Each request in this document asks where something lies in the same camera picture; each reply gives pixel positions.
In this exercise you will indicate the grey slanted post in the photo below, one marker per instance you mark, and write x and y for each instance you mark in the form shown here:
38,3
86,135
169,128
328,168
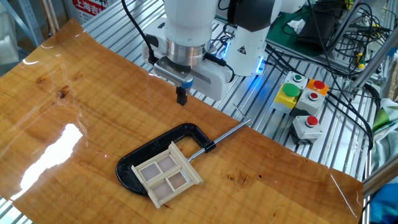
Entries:
345,28

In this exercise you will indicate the red and white sign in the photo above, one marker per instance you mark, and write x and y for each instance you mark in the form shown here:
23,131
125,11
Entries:
90,7

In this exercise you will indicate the white green cloth bag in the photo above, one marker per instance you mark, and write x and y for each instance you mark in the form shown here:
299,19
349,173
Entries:
385,143

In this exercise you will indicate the crumpled white tissue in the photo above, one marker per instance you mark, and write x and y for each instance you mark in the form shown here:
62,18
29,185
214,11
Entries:
297,26

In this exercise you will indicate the silver round pole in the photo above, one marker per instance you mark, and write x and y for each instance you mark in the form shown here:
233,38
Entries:
373,63

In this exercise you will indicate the green table mat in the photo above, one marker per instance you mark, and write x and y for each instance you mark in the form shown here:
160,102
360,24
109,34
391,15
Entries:
280,39

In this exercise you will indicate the glossy wood-grain mat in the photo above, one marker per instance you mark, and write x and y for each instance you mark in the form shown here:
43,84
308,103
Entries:
93,109

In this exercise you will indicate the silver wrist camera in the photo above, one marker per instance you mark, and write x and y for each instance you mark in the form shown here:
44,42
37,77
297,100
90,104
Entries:
171,73

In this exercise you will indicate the black C-clamp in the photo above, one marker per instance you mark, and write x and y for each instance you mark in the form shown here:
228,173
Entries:
186,129

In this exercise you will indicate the black pouch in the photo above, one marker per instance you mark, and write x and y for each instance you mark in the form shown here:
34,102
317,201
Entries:
317,31

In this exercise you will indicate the miniature wooden window frame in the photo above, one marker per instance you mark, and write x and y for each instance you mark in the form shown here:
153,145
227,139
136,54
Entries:
164,178

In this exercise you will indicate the grey perforated shelf upright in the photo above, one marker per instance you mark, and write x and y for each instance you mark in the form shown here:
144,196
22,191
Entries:
29,21

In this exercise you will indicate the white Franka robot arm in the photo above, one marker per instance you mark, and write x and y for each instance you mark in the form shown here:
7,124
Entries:
186,18

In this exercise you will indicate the blue fabric object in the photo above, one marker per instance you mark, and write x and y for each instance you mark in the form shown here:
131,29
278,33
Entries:
385,205

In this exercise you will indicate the grey box large red button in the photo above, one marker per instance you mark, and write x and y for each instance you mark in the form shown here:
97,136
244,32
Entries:
306,129

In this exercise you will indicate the aluminium frame strut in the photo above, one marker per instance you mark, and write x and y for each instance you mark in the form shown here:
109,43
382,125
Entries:
381,177

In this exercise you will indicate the grey box small green button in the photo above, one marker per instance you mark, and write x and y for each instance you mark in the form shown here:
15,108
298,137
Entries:
298,77

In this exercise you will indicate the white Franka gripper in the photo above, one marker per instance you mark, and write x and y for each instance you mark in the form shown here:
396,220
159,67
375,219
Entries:
214,81

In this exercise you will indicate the wooden pole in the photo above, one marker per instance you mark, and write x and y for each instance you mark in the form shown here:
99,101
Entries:
49,15

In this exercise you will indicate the orange box red button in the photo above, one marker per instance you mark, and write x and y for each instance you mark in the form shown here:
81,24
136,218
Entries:
318,85

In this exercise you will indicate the yellow box green button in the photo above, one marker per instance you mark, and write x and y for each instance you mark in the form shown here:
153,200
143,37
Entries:
287,96

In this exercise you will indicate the small sliding window sash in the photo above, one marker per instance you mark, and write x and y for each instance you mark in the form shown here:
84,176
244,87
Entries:
150,171

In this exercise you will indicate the grey box small red button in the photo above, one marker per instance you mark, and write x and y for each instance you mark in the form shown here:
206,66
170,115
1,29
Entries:
311,102

